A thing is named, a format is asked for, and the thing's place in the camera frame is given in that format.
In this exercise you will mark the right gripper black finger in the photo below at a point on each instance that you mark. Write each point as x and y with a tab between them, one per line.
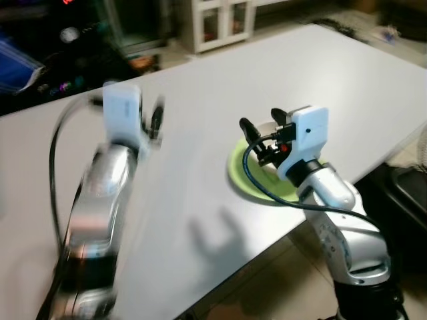
279	116
250	128

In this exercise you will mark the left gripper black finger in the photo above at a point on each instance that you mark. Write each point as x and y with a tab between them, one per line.
144	113
157	118

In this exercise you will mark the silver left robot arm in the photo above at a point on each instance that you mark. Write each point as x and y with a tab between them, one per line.
100	193

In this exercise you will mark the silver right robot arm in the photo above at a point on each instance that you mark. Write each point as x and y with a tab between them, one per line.
350	226

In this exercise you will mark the light green plate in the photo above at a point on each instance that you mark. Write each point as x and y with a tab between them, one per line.
243	176

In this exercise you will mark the white glass-door cabinet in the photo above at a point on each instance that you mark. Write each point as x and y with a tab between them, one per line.
217	23

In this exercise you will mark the blue plastic bag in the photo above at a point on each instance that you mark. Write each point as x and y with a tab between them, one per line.
17	66

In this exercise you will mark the black bin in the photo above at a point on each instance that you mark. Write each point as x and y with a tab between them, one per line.
393	206

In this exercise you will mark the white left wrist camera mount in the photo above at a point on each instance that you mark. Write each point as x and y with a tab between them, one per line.
121	112

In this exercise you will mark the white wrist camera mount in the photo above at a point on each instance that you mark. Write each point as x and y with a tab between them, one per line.
121	112
305	136

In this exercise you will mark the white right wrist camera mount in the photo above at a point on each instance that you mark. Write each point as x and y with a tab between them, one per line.
305	136

